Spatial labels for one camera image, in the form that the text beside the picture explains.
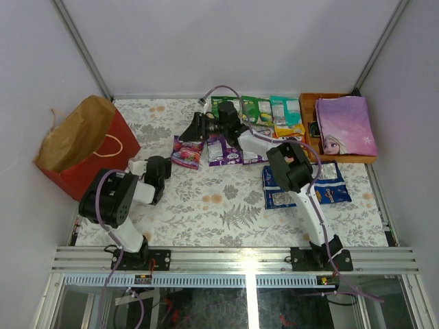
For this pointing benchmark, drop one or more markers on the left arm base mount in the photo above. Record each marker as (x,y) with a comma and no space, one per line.
(145,259)

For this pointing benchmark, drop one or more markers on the orange wooden tray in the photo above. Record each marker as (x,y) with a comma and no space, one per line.
(308,113)

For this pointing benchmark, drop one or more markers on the floral table mat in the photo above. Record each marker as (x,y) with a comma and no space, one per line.
(225,206)

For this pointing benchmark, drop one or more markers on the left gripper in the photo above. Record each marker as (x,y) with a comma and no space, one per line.
(164,168)

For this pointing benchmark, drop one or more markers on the small black object in tray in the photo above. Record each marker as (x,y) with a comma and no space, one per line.
(314,130)

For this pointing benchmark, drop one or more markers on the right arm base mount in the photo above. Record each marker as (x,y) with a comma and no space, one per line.
(316,257)

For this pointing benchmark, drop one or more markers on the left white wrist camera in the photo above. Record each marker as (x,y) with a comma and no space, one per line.
(137,167)

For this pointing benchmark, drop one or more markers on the aluminium front rail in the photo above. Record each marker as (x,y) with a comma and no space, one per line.
(229,267)

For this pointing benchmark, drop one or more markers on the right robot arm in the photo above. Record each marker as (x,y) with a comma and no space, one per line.
(290,167)

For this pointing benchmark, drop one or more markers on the teal snack packet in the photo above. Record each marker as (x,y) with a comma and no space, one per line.
(285,110)

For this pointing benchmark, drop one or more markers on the purple Fox's candy packet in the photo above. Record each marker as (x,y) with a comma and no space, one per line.
(252,156)

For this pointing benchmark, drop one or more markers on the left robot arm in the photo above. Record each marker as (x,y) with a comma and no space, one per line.
(108,199)

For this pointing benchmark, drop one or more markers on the purple Frozen cloth bag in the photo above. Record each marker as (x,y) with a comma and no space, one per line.
(344,126)

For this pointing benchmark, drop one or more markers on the green snack packet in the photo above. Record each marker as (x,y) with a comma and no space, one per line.
(258,111)
(216,100)

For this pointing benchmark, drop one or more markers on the Fox's candy bag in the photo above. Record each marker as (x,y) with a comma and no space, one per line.
(296,131)

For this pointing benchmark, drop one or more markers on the red brown paper bag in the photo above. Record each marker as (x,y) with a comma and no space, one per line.
(94,136)

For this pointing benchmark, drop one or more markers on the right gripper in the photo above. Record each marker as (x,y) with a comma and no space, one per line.
(197,131)

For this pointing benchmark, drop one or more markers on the blue Doritos chip bag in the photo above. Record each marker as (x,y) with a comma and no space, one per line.
(330,188)

